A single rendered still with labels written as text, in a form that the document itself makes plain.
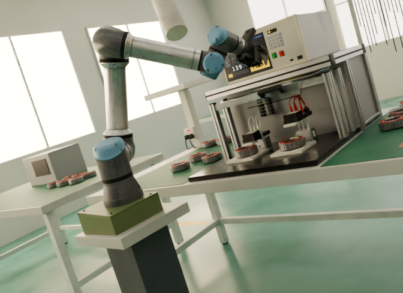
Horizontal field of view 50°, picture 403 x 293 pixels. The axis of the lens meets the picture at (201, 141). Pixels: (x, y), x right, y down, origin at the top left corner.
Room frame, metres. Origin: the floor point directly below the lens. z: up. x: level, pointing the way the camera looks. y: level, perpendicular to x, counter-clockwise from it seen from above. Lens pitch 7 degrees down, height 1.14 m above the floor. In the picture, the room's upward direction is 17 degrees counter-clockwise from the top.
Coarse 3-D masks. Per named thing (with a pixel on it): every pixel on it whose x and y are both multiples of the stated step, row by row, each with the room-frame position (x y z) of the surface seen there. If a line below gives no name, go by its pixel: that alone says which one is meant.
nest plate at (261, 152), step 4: (268, 148) 2.01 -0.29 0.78; (260, 152) 1.97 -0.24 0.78; (264, 152) 1.98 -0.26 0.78; (252, 156) 1.93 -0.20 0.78; (256, 156) 1.92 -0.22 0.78; (228, 160) 2.01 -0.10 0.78; (232, 160) 1.98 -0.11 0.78; (236, 160) 1.95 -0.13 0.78; (240, 160) 1.94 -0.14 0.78; (244, 160) 1.92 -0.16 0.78; (248, 160) 1.91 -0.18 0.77
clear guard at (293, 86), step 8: (312, 72) 1.84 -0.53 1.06; (288, 80) 1.74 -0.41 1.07; (296, 80) 1.66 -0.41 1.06; (264, 88) 1.76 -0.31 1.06; (288, 88) 1.67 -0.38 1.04; (296, 88) 1.64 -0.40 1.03; (256, 96) 1.77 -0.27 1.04; (272, 96) 1.70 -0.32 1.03; (280, 96) 1.67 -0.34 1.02; (288, 96) 1.64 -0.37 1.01; (296, 96) 1.62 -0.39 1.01; (248, 104) 1.77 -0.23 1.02; (256, 104) 1.74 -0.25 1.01
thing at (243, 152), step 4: (240, 148) 2.03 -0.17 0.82; (244, 148) 2.03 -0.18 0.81; (248, 148) 1.95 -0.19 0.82; (252, 148) 1.95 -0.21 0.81; (256, 148) 1.97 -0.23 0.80; (236, 152) 1.97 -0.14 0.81; (240, 152) 1.95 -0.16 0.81; (244, 152) 1.95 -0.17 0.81; (248, 152) 1.95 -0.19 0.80; (252, 152) 1.95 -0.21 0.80; (256, 152) 1.96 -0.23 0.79; (236, 156) 1.98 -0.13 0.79; (240, 156) 1.96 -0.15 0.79; (244, 156) 1.95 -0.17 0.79; (248, 156) 1.95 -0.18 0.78
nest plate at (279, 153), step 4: (308, 144) 1.81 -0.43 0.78; (312, 144) 1.82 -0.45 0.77; (300, 148) 1.77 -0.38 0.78; (304, 148) 1.76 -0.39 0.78; (276, 152) 1.85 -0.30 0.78; (280, 152) 1.83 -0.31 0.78; (284, 152) 1.80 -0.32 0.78; (288, 152) 1.78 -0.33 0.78; (292, 152) 1.76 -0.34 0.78; (296, 152) 1.75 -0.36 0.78; (300, 152) 1.74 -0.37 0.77; (272, 156) 1.83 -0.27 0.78; (276, 156) 1.81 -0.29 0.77
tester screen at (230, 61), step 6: (258, 36) 2.00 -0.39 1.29; (252, 42) 2.02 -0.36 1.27; (258, 42) 2.00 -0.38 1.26; (228, 54) 2.12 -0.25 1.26; (228, 60) 2.12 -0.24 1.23; (234, 60) 2.10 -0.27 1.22; (228, 66) 2.13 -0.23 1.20; (246, 66) 2.06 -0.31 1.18; (270, 66) 1.98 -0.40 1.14; (228, 72) 2.14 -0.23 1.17; (234, 72) 2.11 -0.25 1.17; (252, 72) 2.05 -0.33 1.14; (228, 78) 2.14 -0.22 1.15; (234, 78) 2.12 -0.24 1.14
